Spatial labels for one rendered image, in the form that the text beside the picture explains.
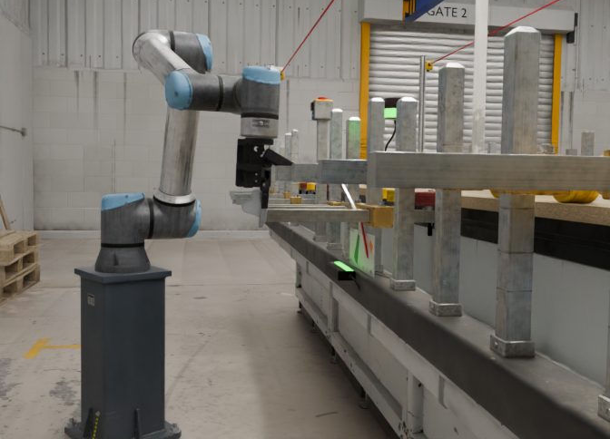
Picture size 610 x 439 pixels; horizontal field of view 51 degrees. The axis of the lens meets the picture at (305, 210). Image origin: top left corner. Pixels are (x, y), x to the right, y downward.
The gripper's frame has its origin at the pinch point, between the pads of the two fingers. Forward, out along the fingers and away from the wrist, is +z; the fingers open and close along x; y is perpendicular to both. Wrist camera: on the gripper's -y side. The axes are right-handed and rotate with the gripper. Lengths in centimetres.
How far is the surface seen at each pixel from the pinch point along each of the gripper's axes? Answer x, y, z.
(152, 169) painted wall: -800, 103, -12
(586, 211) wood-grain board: 59, -46, -8
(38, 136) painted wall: -794, 261, -50
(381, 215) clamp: 4.7, -27.7, -3.1
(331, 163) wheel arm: 76, -2, -13
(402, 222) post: 22.4, -27.5, -2.8
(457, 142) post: 47, -29, -19
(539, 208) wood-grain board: 45, -46, -8
